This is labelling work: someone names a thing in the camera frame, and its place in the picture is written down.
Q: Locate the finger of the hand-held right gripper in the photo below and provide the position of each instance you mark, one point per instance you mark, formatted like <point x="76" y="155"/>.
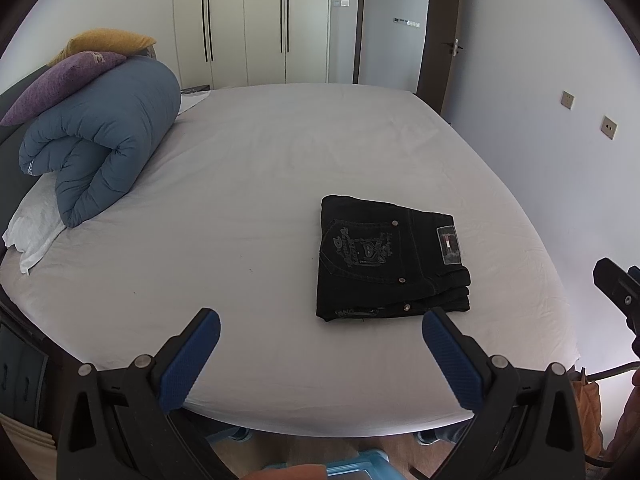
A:
<point x="617" y="287"/>

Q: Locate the white pillow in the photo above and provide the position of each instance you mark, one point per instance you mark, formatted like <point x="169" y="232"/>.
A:
<point x="32" y="230"/>

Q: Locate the grey shoe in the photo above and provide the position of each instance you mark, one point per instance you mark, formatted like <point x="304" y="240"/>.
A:
<point x="240" y="433"/>
<point x="435" y="436"/>

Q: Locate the white wardrobe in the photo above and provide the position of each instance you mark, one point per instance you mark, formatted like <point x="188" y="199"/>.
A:
<point x="250" y="25"/>

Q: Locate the blue rolled duvet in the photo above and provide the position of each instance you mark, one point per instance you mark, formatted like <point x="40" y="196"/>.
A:
<point x="110" y="125"/>

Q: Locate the white folded cloth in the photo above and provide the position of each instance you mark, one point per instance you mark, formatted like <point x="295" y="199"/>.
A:
<point x="192" y="102"/>

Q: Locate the person's right forearm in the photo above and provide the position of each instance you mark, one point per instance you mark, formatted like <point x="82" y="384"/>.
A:
<point x="627" y="430"/>

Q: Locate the beige wall socket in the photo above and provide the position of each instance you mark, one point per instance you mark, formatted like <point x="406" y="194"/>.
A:
<point x="567" y="100"/>
<point x="608" y="128"/>

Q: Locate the bed with white sheet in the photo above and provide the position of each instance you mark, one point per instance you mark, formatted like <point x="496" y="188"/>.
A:
<point x="250" y="185"/>

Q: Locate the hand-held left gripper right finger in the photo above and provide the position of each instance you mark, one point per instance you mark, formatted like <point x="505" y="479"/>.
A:
<point x="450" y="360"/>

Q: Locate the yellow pillow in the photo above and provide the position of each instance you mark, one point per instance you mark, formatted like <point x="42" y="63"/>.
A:
<point x="105" y="42"/>

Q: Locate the black denim pants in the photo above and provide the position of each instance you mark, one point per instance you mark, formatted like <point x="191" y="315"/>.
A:
<point x="375" y="280"/>

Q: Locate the orange cloth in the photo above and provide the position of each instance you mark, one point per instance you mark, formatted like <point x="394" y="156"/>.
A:
<point x="587" y="410"/>

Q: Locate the dark bedside cabinet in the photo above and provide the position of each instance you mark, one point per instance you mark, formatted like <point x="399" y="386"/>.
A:
<point x="20" y="380"/>

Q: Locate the dark brown door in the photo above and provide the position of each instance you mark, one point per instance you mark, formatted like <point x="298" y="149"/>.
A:
<point x="442" y="20"/>

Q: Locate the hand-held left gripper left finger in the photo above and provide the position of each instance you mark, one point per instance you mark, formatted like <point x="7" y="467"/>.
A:
<point x="190" y="360"/>

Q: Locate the purple pillow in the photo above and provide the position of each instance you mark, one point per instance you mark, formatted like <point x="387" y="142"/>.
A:
<point x="50" y="85"/>

